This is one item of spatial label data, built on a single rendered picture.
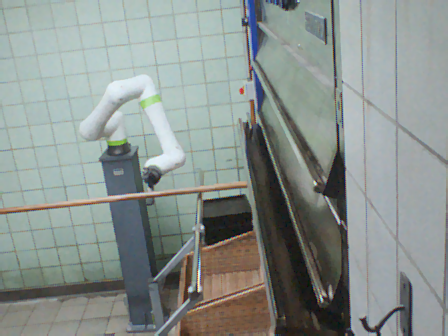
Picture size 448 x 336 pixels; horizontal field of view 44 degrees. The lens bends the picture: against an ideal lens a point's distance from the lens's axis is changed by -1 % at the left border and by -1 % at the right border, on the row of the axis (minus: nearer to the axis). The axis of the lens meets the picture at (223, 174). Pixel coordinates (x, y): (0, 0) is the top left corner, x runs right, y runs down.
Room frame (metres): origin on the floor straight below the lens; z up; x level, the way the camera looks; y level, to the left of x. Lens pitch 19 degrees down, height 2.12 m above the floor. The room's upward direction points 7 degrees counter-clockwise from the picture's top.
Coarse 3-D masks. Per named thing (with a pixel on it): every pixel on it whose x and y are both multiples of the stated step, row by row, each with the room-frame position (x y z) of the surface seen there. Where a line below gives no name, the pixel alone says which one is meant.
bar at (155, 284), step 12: (192, 228) 2.10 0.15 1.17; (192, 240) 2.09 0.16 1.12; (180, 252) 2.09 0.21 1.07; (168, 264) 2.09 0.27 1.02; (192, 264) 1.80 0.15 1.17; (192, 276) 1.71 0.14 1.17; (156, 288) 2.08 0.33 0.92; (192, 288) 1.62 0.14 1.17; (156, 300) 2.08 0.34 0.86; (192, 300) 1.60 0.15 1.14; (156, 312) 2.08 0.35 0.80; (180, 312) 1.61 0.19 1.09; (156, 324) 2.08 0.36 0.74; (168, 324) 1.61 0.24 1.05
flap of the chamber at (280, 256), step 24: (240, 144) 2.42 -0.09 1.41; (264, 144) 2.40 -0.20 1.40; (264, 168) 2.06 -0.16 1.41; (264, 192) 1.79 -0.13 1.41; (264, 216) 1.58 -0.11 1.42; (288, 216) 1.60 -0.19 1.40; (288, 240) 1.42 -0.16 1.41; (288, 264) 1.28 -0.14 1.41; (288, 288) 1.16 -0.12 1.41; (312, 288) 1.17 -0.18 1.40; (288, 312) 1.05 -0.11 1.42; (312, 312) 1.06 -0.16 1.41
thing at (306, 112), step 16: (272, 48) 2.28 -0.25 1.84; (256, 64) 2.59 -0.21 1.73; (272, 64) 2.15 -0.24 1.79; (288, 64) 1.80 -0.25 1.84; (272, 80) 2.04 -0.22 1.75; (288, 80) 1.72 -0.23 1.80; (304, 80) 1.48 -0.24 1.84; (272, 96) 1.84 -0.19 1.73; (288, 96) 1.64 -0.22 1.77; (304, 96) 1.42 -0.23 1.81; (320, 96) 1.26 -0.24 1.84; (288, 112) 1.57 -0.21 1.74; (304, 112) 1.37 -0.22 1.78; (320, 112) 1.21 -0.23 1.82; (288, 128) 1.42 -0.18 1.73; (304, 128) 1.31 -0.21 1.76; (320, 128) 1.17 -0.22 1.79; (304, 144) 1.27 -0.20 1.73; (320, 144) 1.13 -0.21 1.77; (304, 160) 1.14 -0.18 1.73; (320, 160) 1.09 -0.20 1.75; (320, 176) 1.05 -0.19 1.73; (320, 192) 1.00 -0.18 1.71
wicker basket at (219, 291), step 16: (240, 240) 2.73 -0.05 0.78; (256, 240) 2.73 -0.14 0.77; (192, 256) 2.73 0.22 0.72; (208, 256) 2.73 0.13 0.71; (224, 256) 2.73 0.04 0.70; (240, 256) 2.73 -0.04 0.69; (256, 256) 2.73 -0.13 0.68; (192, 272) 2.73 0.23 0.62; (208, 272) 2.73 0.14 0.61; (224, 272) 2.73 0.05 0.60; (240, 272) 2.73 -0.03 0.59; (256, 272) 2.71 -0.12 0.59; (224, 288) 2.58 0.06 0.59; (240, 288) 2.56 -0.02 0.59; (192, 320) 2.20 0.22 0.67
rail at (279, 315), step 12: (240, 120) 2.73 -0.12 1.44; (240, 132) 2.51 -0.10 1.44; (252, 168) 1.98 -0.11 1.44; (252, 180) 1.85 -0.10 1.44; (252, 192) 1.73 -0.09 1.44; (264, 228) 1.45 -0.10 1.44; (264, 240) 1.37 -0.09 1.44; (264, 252) 1.30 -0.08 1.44; (264, 264) 1.26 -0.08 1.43; (276, 288) 1.12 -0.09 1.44; (276, 300) 1.07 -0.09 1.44; (276, 312) 1.02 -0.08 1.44; (276, 324) 1.00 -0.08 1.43
